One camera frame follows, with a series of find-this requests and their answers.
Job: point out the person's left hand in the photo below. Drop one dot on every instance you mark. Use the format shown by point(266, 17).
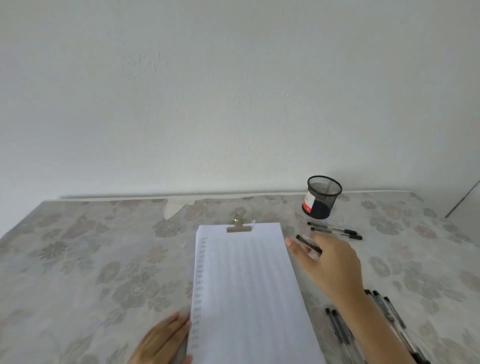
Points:
point(165, 341)

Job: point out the person's left fingers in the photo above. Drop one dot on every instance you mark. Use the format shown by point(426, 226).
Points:
point(178, 324)

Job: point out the floral patterned tablecloth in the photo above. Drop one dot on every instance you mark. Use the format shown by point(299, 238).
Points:
point(75, 262)

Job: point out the black mesh pen holder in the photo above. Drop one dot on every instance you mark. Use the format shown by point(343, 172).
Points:
point(321, 198)

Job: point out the person's right thumb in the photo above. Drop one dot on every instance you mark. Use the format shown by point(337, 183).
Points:
point(296, 252)

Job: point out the white lined paper sheet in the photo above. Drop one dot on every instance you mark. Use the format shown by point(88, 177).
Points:
point(247, 292)

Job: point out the pile of clear pens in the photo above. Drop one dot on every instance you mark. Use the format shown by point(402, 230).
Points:
point(390, 311)

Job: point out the thin grey rod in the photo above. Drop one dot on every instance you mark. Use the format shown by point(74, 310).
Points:
point(463, 198)

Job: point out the person's right hand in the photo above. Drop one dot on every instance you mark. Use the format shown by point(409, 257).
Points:
point(337, 270)

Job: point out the black-capped ballpoint pen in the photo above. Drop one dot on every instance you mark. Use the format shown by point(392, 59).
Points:
point(348, 236)
point(330, 228)
point(308, 243)

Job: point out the metal bulldog clip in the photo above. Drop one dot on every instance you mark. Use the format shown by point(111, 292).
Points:
point(239, 226)

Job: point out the person's right forearm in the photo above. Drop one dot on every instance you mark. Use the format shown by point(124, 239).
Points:
point(378, 333)

